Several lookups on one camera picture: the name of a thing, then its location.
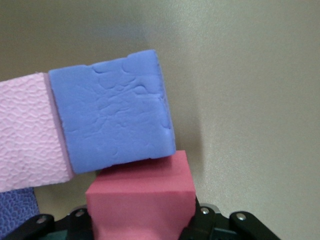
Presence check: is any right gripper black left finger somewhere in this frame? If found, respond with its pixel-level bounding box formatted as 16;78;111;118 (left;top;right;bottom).
0;206;95;240

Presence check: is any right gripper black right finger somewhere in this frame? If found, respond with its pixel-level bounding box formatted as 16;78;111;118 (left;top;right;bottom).
178;197;281;240

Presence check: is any purple foam cube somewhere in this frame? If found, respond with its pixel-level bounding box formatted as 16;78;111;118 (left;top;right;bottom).
47;49;176;175
0;186;40;240

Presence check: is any red foam cube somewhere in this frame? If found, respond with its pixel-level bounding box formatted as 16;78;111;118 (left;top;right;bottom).
85;149;196;240

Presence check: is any light pink foam cube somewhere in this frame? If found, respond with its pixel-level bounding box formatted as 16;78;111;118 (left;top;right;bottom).
0;71;76;193

